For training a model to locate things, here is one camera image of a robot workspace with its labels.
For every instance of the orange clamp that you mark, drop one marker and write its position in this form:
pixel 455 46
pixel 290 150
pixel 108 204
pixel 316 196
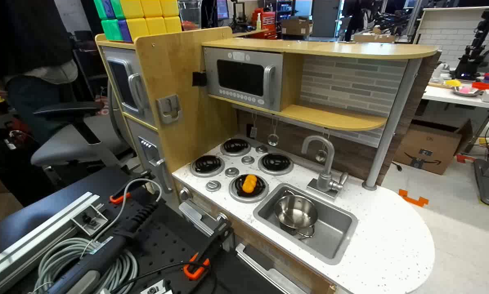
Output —
pixel 197 266

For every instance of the stove burner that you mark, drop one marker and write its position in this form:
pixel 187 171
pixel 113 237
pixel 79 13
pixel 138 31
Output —
pixel 275 163
pixel 236 189
pixel 206 165
pixel 236 147

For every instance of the front stove burner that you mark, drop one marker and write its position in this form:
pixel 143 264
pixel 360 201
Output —
pixel 236 189

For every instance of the back stove burner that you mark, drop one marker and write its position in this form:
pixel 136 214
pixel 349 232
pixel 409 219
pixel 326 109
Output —
pixel 236 147

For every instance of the silver pot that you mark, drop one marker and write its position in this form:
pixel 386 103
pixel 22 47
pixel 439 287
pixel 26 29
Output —
pixel 296 212

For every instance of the orange toy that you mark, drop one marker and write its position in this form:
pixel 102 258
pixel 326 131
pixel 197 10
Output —
pixel 249 183

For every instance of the silver stove knob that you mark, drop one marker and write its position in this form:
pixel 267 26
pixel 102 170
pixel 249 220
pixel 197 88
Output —
pixel 231 171
pixel 247 160

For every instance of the colourful foam blocks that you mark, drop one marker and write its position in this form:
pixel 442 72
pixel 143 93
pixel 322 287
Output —
pixel 128 19

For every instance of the toy microwave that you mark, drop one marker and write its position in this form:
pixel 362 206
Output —
pixel 246 75

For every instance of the right stove burner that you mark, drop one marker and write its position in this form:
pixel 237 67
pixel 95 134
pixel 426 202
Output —
pixel 275 163

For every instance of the toy kitchen sink basin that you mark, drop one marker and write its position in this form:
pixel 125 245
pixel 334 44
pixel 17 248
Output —
pixel 331 233

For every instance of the silver toy faucet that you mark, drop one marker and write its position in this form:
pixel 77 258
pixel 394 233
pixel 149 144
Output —
pixel 324 183

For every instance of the cardboard box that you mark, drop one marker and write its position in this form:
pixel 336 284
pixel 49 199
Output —
pixel 430 147

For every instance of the left stove burner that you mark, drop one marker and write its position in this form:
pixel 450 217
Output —
pixel 206 165

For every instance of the grey office chair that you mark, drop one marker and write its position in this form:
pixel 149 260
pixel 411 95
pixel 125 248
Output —
pixel 89 140

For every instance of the toy oven door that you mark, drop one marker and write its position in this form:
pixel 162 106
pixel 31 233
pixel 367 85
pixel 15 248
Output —
pixel 128 78

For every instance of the wooden toy kitchen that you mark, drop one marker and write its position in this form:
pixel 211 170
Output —
pixel 288 139

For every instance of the aluminium rail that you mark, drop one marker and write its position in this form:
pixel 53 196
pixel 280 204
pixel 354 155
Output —
pixel 23 255

